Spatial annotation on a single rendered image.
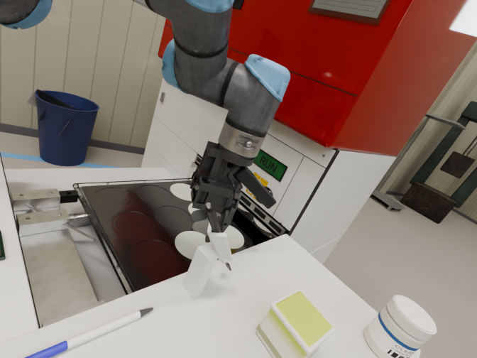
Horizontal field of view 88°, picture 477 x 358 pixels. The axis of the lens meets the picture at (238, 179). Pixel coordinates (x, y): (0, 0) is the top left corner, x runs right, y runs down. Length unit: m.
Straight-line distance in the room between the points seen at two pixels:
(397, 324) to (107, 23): 2.83
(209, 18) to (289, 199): 0.48
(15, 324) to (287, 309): 0.33
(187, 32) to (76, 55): 2.58
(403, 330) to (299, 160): 0.40
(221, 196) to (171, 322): 0.21
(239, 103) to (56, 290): 0.43
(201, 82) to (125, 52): 2.50
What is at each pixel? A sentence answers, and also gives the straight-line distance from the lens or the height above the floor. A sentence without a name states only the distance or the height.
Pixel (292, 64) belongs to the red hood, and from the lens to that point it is 0.66.
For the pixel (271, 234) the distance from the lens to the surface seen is 0.72.
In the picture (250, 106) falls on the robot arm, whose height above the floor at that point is 1.26.
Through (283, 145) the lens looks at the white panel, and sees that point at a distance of 0.69.
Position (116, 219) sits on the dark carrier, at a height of 0.90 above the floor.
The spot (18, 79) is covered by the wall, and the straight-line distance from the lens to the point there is 3.02.
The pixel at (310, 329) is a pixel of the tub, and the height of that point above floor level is 1.03.
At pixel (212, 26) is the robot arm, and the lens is 0.34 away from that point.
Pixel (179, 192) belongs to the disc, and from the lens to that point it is 0.80.
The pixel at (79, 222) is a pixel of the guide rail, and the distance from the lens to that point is 0.73.
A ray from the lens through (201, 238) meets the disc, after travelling 0.65.
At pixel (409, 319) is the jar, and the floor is 1.06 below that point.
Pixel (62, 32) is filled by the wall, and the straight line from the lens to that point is 2.89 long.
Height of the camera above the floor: 1.30
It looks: 22 degrees down
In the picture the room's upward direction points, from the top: 23 degrees clockwise
